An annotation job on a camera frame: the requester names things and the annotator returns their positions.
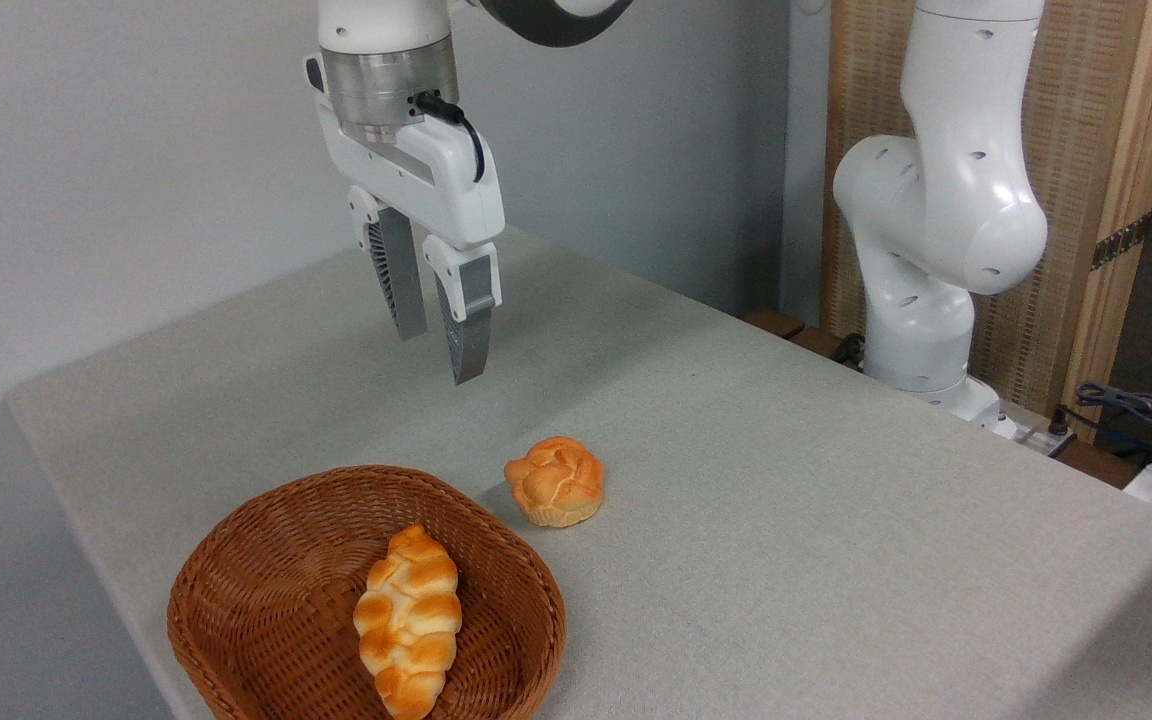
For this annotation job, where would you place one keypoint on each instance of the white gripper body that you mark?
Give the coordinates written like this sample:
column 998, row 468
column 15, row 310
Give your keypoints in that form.
column 456, row 190

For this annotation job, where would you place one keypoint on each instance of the long braided bread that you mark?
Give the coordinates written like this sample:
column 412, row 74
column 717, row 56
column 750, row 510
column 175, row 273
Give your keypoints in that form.
column 411, row 620

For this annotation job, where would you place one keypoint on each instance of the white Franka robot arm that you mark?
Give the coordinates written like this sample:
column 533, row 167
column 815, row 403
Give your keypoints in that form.
column 946, row 200

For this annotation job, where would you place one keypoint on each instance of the brown wicker basket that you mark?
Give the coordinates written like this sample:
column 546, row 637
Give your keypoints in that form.
column 266, row 590

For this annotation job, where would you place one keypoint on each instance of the metal hinge on screen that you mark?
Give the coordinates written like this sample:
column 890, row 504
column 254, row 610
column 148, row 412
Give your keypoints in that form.
column 1121, row 242

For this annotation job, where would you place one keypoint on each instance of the round knotted bread bun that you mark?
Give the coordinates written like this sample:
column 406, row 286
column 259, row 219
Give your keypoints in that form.
column 556, row 482

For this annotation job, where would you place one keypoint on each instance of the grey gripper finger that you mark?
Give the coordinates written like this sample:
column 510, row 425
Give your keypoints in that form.
column 404, row 280
column 466, row 330

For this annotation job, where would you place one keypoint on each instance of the wooden woven screen panel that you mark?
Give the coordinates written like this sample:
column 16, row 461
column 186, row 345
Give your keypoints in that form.
column 1086, row 150

